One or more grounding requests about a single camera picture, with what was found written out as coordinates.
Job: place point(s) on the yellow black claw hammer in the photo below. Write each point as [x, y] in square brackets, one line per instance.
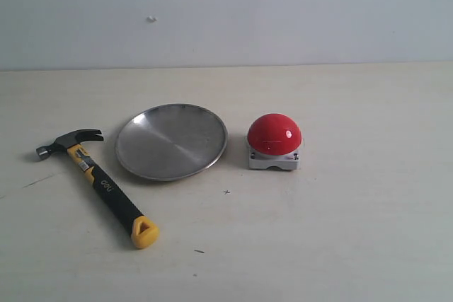
[142, 231]

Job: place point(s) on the red dome push button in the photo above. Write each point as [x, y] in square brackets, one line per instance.
[273, 142]

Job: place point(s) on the round steel plate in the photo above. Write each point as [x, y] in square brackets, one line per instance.
[171, 142]

